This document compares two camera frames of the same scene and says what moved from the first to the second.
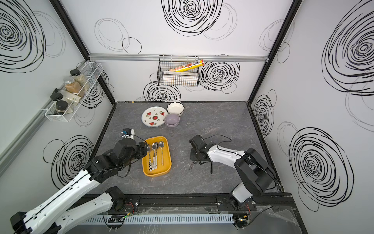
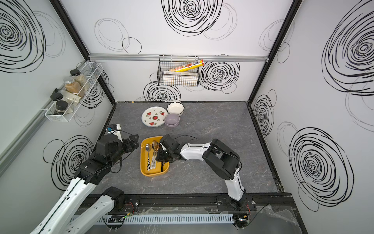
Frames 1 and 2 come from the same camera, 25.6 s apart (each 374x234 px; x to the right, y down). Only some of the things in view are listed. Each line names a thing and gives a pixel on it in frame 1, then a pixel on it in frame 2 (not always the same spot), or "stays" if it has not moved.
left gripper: (141, 149) to (135, 143)
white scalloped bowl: (176, 107) stays
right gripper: (192, 155) to (159, 157)
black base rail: (131, 203) stays
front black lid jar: (61, 107) stays
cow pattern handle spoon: (150, 168) stays
